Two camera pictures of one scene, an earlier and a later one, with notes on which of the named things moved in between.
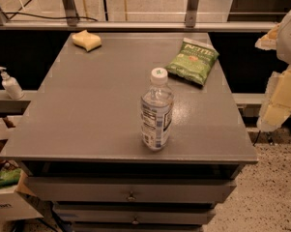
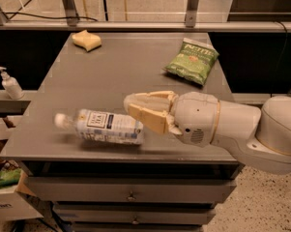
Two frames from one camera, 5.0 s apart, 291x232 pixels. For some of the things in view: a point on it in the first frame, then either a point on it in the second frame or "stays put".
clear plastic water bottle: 157,110 -> 104,125
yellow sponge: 85,40 stays put
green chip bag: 193,61 stays put
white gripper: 290,39 -> 195,117
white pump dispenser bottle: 11,85 stays put
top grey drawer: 130,189 stays put
